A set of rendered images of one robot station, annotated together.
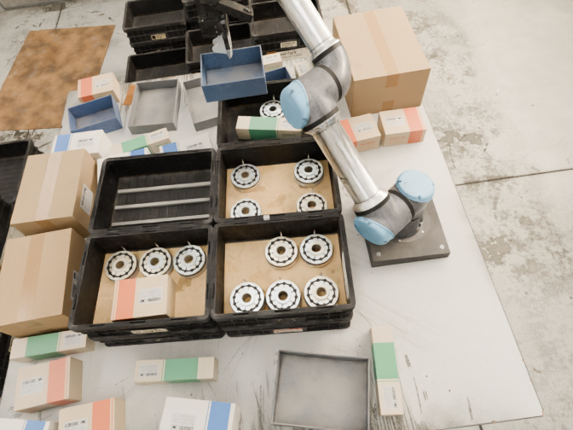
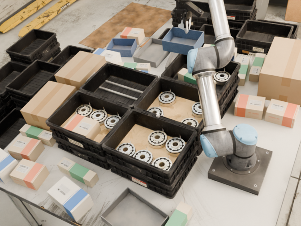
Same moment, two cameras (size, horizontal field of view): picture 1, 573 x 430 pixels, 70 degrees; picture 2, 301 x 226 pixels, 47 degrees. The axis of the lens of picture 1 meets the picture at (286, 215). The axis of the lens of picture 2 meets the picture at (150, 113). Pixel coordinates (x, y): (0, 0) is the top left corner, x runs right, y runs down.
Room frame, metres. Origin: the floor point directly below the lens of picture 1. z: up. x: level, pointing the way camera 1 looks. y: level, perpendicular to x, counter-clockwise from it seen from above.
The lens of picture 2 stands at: (-0.48, -0.63, 2.23)
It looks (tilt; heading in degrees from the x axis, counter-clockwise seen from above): 44 degrees down; 34
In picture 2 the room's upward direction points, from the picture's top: 10 degrees counter-clockwise
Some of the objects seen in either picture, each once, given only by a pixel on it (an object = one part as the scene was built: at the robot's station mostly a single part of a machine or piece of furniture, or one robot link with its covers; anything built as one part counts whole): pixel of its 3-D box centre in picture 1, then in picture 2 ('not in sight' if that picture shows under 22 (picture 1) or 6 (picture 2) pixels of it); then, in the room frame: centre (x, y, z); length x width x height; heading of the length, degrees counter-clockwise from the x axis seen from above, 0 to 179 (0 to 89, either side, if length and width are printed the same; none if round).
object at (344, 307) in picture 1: (280, 264); (149, 139); (0.47, 0.04, 0.92); 0.40 x 0.30 x 0.02; 85
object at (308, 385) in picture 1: (321, 390); (134, 218); (0.14, -0.02, 0.73); 0.27 x 0.20 x 0.05; 76
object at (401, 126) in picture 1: (401, 126); (281, 113); (1.06, -0.51, 0.74); 0.16 x 0.12 x 0.07; 88
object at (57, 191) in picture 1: (60, 195); (83, 74); (0.95, 0.83, 0.78); 0.30 x 0.22 x 0.16; 178
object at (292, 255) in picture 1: (280, 251); (157, 137); (0.54, 0.03, 0.86); 0.10 x 0.10 x 0.01
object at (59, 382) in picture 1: (49, 385); (26, 149); (0.28, 0.79, 0.74); 0.16 x 0.12 x 0.07; 95
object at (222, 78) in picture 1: (234, 73); (183, 41); (1.08, 0.10, 1.11); 0.20 x 0.15 x 0.07; 89
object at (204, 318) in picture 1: (145, 276); (88, 116); (0.51, 0.44, 0.92); 0.40 x 0.30 x 0.02; 85
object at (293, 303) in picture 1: (283, 296); (142, 157); (0.40, 0.05, 0.86); 0.10 x 0.10 x 0.01
